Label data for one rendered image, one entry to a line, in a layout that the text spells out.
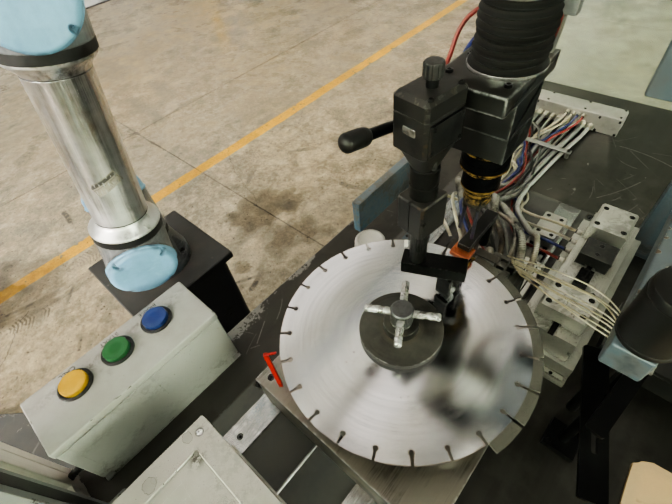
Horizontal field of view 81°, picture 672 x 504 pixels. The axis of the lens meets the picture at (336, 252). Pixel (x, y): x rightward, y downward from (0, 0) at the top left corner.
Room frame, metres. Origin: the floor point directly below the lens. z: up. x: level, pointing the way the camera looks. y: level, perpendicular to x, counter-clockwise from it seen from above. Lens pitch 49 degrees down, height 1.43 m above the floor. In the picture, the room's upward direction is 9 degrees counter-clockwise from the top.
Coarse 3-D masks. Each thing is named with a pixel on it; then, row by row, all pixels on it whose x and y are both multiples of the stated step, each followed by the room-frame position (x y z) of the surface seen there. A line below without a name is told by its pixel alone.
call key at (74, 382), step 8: (64, 376) 0.29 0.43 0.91; (72, 376) 0.29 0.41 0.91; (80, 376) 0.29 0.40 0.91; (88, 376) 0.29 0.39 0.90; (64, 384) 0.28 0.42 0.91; (72, 384) 0.28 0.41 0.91; (80, 384) 0.28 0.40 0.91; (64, 392) 0.27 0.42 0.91; (72, 392) 0.27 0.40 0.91; (80, 392) 0.27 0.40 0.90
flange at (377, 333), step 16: (384, 304) 0.30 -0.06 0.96; (416, 304) 0.29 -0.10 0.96; (368, 320) 0.28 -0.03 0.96; (384, 320) 0.27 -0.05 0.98; (416, 320) 0.26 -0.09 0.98; (368, 336) 0.26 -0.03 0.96; (384, 336) 0.25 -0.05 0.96; (416, 336) 0.24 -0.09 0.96; (432, 336) 0.24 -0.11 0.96; (368, 352) 0.24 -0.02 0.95; (384, 352) 0.23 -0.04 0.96; (400, 352) 0.23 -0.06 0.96; (416, 352) 0.22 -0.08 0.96; (432, 352) 0.22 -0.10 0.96; (400, 368) 0.21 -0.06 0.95
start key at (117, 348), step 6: (120, 336) 0.35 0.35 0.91; (108, 342) 0.34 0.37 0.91; (114, 342) 0.34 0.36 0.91; (120, 342) 0.34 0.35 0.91; (126, 342) 0.34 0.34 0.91; (108, 348) 0.33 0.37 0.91; (114, 348) 0.33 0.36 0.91; (120, 348) 0.33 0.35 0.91; (126, 348) 0.33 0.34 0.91; (102, 354) 0.32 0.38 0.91; (108, 354) 0.32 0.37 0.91; (114, 354) 0.32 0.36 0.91; (120, 354) 0.32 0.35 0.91; (126, 354) 0.32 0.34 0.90; (108, 360) 0.31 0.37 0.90; (114, 360) 0.31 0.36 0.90
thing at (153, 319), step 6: (150, 312) 0.39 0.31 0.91; (156, 312) 0.38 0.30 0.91; (162, 312) 0.38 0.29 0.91; (144, 318) 0.38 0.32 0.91; (150, 318) 0.37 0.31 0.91; (156, 318) 0.37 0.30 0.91; (162, 318) 0.37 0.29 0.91; (144, 324) 0.36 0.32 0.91; (150, 324) 0.36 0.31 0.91; (156, 324) 0.36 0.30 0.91; (162, 324) 0.36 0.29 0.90
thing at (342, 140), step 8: (392, 120) 0.36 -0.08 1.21; (360, 128) 0.33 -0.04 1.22; (368, 128) 0.34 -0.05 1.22; (376, 128) 0.34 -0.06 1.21; (384, 128) 0.34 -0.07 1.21; (392, 128) 0.35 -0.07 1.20; (344, 136) 0.32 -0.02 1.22; (352, 136) 0.32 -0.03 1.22; (360, 136) 0.32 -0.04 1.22; (368, 136) 0.33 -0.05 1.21; (376, 136) 0.34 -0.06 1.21; (344, 144) 0.32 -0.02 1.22; (352, 144) 0.31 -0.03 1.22; (360, 144) 0.32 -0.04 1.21; (368, 144) 0.33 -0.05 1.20; (344, 152) 0.32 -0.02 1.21
